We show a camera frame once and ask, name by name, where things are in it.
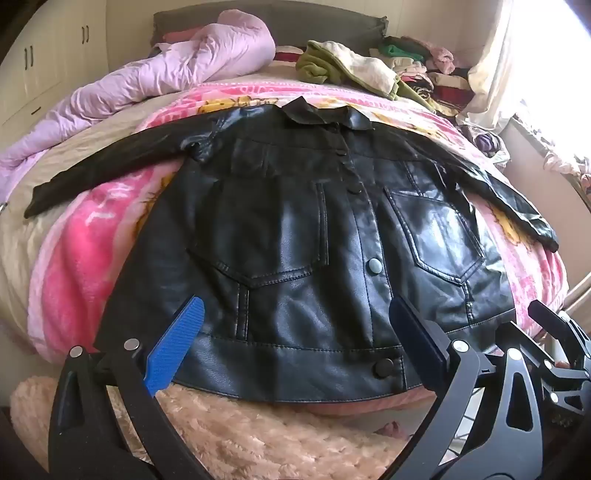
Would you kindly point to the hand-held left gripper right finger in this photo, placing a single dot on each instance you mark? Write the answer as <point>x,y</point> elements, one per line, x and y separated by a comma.
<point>415,344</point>

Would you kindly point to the pink printed blanket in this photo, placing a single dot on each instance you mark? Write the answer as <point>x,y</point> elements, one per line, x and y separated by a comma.
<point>78,258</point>

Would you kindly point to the lilac duvet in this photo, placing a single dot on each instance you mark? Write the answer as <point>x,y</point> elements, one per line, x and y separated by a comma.
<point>138,87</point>

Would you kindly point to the green and white fleece blanket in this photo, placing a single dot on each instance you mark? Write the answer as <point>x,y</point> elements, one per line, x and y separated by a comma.
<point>364,64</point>

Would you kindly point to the pile of folded clothes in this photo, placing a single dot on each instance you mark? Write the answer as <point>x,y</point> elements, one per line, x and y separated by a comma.
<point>415,60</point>

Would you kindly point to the pink pillow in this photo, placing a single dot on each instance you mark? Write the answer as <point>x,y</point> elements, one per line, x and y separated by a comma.
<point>180,36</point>

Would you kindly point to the black leather jacket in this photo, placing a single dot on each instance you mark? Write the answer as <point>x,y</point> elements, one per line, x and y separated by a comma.
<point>286,230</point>

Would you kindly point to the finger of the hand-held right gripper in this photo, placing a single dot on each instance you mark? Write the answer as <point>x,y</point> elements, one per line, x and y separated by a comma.
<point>565,385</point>
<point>551,321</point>

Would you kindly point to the beige fluffy garment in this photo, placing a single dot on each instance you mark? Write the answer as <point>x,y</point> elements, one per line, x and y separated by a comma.
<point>240,434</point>

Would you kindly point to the heap of mixed clothes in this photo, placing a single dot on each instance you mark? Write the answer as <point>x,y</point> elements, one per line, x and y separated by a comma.
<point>563,161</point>

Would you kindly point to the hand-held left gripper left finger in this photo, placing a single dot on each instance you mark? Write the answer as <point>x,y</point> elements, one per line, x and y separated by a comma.
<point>178,341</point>

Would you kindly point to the laundry basket with clothes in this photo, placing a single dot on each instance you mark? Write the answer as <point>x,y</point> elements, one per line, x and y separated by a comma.
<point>485,143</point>

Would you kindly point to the cream wardrobe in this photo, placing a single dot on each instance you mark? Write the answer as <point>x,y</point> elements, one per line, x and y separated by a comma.
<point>46,55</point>

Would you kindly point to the grey padded headboard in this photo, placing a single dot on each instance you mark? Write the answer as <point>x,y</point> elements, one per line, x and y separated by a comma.
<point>323,23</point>

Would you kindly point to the cream curtain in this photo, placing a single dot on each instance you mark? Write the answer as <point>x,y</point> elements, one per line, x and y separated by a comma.
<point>494,69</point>

